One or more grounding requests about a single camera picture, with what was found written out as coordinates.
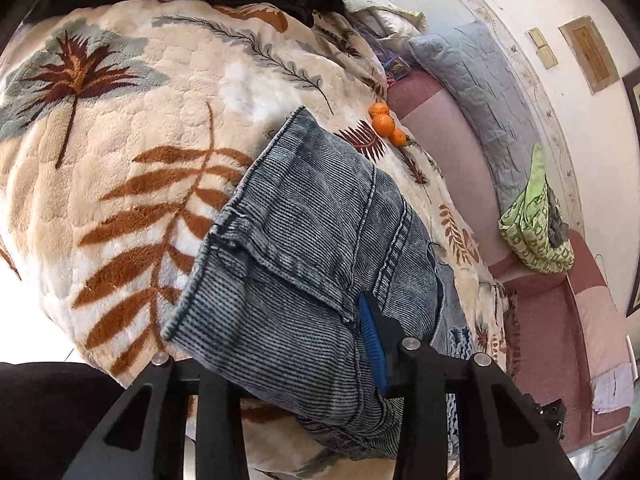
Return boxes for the wooden wall plaque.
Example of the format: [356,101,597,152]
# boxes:
[559,16,620,95]

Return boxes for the green patterned blanket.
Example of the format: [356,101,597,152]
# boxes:
[499,144,576,275]

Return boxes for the white cloth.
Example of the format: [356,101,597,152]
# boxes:
[591,364,637,415]

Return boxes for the purple packet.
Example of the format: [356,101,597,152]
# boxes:
[372,42,408,83]

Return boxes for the pink striped bolster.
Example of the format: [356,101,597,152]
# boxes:
[387,67,506,271]

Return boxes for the grey-blue denim pants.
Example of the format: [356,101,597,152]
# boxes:
[161,106,476,462]

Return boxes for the cream quilt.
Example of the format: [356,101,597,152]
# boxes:
[340,0,426,41]

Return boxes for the small black device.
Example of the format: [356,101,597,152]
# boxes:
[536,400,567,441]

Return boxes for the grey quilted pillow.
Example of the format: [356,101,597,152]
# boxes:
[406,20,543,216]

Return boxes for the leaf-print fleece blanket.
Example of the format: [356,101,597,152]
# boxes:
[0,0,511,480]

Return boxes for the pink padded side cushion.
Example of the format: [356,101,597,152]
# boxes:
[492,230,638,453]

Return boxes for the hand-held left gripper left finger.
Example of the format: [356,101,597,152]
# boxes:
[62,352,250,480]

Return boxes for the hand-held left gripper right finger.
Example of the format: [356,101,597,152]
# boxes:
[357,292,567,480]

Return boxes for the dark grey cloth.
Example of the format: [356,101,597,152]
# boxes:
[545,185,569,248]

